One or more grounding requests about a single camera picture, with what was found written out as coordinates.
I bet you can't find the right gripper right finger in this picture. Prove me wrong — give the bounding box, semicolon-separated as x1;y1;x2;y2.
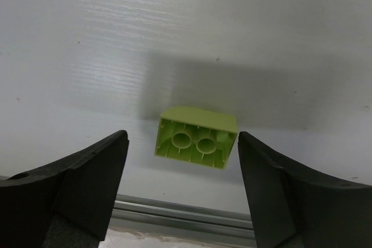
238;132;371;247

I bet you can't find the aluminium rail front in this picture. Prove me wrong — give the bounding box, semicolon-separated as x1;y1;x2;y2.
112;195;255;239

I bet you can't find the pale green lego pair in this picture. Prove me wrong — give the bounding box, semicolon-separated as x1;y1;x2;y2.
155;106;238;170

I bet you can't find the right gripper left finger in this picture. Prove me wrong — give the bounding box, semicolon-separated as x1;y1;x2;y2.
1;130;128;247

